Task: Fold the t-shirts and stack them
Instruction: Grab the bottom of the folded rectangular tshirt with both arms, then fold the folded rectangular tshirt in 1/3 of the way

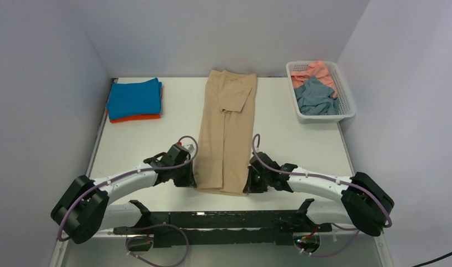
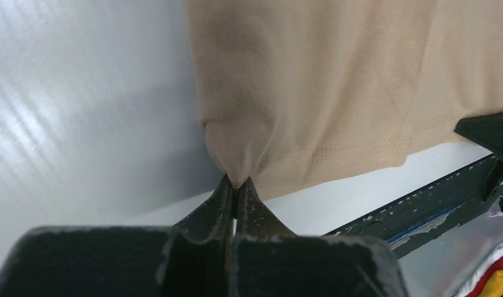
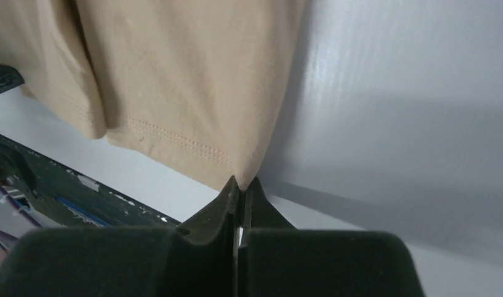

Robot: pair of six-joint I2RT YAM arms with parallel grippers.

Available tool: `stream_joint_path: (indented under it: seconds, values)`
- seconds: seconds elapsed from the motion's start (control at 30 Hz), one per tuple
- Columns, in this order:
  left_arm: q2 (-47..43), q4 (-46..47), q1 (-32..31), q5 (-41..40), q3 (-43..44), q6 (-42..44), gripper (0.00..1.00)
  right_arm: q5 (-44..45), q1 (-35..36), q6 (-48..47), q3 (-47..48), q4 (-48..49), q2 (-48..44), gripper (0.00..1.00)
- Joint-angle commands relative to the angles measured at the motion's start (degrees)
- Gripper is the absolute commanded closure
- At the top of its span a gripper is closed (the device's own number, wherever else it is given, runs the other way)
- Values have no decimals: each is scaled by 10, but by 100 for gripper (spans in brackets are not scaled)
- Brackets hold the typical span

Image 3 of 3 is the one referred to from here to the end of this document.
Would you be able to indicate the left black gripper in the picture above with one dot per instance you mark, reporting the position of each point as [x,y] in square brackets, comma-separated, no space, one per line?
[9,78]

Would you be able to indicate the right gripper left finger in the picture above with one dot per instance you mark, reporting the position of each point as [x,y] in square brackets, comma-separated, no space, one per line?
[196,258]

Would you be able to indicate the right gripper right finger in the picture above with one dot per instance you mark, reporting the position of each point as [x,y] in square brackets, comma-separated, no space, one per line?
[277,259]

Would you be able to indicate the beige t shirt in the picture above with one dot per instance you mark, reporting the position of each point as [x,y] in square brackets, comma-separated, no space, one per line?
[195,85]

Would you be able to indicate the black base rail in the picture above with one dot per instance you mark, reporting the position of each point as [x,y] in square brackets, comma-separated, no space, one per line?
[66,196]

